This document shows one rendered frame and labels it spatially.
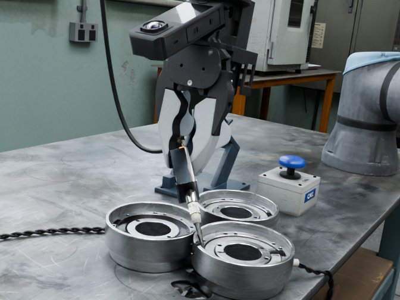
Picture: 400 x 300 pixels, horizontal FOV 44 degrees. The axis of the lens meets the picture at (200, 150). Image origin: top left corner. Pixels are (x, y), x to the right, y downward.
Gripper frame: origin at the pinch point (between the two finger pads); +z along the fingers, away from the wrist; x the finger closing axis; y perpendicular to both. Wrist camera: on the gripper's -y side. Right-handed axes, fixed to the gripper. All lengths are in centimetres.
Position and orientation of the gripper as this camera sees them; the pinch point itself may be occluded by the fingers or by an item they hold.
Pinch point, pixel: (180, 161)
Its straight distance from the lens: 57.6
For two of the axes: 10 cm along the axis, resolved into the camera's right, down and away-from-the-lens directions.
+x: -8.2, -2.3, 5.3
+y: 5.5, -0.3, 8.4
